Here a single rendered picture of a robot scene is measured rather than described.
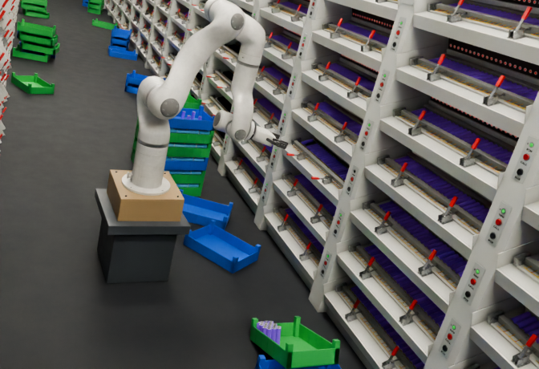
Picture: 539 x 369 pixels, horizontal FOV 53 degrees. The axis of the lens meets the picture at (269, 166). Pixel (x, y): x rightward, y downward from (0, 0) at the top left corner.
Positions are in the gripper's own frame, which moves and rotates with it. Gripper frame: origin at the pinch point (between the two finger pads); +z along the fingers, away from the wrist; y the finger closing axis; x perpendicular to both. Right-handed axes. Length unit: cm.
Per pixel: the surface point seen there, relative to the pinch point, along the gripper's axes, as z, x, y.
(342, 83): 17.3, 32.9, -3.0
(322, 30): 11, 50, -27
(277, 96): 16, 11, -51
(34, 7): -83, -68, -587
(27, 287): -81, -79, 18
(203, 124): -9, -20, -67
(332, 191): 20.2, -8.1, 22.3
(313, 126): 15.3, 10.2, -6.0
